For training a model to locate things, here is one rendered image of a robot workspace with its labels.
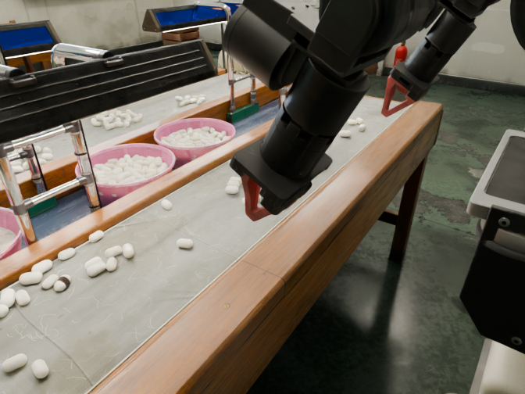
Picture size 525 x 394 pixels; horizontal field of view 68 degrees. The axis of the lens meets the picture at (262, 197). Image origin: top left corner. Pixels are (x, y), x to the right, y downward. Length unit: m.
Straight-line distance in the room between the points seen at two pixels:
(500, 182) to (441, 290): 1.48
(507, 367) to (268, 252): 0.41
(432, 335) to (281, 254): 1.08
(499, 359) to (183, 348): 0.43
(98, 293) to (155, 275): 0.10
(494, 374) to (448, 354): 1.10
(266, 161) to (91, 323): 0.46
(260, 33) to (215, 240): 0.57
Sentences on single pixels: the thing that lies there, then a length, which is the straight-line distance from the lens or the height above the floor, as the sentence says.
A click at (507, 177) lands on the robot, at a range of 0.52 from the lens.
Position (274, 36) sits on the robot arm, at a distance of 0.34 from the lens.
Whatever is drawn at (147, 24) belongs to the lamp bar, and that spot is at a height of 1.06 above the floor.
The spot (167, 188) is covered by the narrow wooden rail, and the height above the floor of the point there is 0.76.
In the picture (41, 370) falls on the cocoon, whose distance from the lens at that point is 0.67.
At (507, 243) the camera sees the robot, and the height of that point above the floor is 1.01.
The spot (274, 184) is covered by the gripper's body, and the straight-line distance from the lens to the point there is 0.36.
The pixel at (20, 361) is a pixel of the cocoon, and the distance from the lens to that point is 0.70.
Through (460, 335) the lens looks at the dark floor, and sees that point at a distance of 1.80.
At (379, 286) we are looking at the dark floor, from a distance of 1.88.
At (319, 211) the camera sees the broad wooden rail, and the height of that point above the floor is 0.76.
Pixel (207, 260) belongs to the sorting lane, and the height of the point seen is 0.74.
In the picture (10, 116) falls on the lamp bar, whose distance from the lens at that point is 0.63.
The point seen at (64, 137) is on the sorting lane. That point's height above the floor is 0.74.
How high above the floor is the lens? 1.25
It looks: 31 degrees down
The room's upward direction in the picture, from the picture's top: straight up
